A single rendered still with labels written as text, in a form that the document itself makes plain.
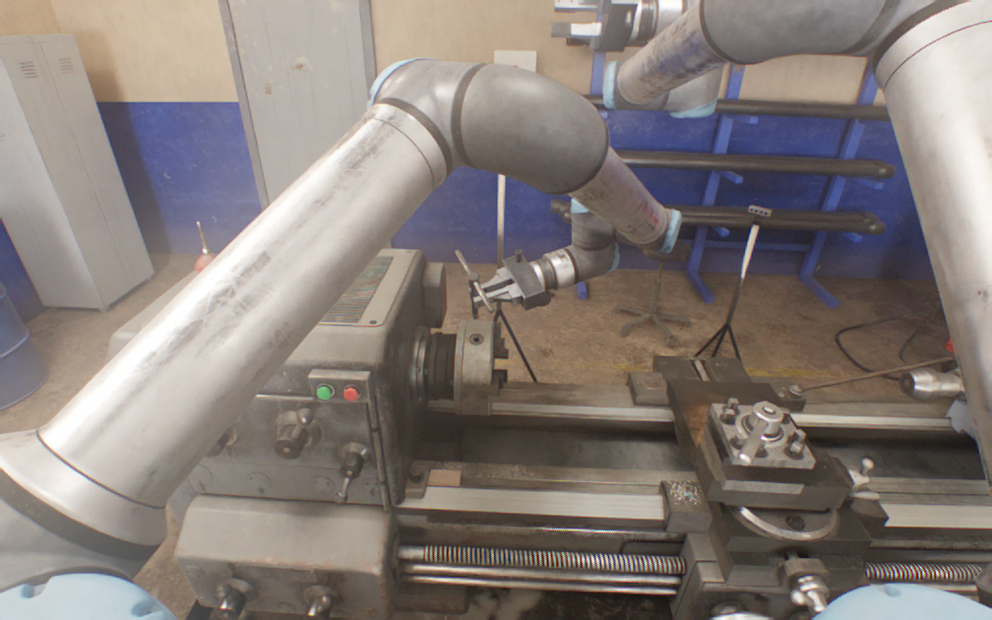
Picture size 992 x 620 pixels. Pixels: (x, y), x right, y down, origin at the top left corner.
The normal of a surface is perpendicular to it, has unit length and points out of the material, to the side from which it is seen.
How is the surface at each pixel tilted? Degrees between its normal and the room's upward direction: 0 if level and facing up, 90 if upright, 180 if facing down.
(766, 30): 119
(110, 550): 86
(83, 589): 5
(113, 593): 5
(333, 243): 70
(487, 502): 36
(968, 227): 81
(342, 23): 90
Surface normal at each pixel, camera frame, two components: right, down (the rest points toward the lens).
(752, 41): -0.54, 0.84
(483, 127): -0.29, 0.45
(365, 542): -0.01, -0.47
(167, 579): 0.01, -0.86
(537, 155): 0.08, 0.71
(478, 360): -0.02, -0.24
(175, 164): -0.05, 0.50
